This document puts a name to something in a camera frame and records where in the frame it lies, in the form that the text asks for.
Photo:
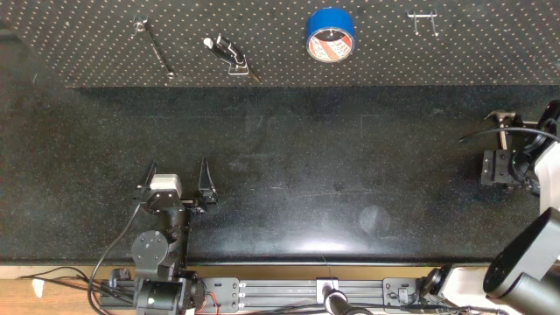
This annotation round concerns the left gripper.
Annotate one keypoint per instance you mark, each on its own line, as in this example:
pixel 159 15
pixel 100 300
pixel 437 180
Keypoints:
pixel 194 205

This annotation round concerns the wrench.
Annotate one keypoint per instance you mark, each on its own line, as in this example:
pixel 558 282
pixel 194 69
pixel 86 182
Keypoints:
pixel 156 50

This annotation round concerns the black and white pliers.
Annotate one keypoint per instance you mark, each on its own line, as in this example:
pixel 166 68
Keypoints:
pixel 227 51

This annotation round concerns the roll of blue tape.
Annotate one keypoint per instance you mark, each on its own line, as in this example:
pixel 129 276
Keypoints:
pixel 328 22

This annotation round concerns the hammer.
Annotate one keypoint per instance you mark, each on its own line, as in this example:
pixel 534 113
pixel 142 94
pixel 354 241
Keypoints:
pixel 501 116

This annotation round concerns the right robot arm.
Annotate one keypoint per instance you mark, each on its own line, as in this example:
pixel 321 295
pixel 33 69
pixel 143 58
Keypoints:
pixel 525 258

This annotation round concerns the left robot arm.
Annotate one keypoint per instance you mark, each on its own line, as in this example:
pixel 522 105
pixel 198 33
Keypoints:
pixel 159 249

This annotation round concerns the black pegboard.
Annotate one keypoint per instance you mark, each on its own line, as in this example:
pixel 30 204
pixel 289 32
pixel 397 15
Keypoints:
pixel 437 57

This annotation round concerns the metal loop hook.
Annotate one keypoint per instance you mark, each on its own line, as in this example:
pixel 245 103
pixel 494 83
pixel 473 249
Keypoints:
pixel 238 72

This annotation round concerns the metal double hook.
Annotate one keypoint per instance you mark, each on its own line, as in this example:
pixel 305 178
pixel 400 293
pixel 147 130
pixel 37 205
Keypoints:
pixel 422 15

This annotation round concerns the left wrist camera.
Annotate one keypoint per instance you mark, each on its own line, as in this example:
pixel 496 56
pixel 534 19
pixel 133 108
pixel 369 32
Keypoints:
pixel 166 184

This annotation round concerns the mounting rail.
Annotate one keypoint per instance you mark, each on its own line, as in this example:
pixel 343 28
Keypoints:
pixel 280 293

